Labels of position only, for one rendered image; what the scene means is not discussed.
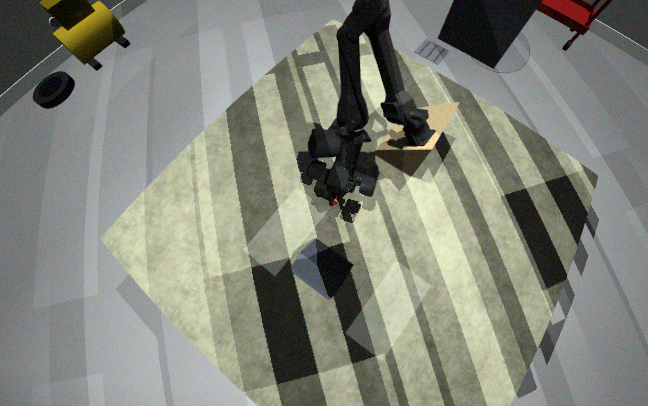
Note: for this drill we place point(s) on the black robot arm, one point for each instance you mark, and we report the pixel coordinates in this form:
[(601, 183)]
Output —
[(371, 17)]

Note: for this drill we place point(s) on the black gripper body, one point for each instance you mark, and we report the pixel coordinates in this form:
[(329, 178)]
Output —
[(367, 184)]

